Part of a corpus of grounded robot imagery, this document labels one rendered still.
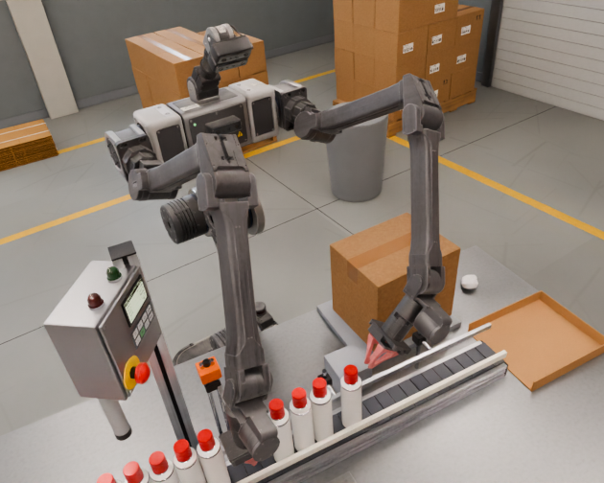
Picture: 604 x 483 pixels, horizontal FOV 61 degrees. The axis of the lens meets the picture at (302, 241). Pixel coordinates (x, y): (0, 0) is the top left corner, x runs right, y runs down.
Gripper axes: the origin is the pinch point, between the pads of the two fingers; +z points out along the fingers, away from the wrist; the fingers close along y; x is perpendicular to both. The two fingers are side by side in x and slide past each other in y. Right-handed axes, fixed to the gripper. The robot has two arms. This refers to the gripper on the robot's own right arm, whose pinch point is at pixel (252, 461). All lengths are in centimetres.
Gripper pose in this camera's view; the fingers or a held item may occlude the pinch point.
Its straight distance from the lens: 121.2
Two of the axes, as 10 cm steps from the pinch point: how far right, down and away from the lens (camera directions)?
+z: 0.8, 8.0, 5.9
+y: 8.9, -3.2, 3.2
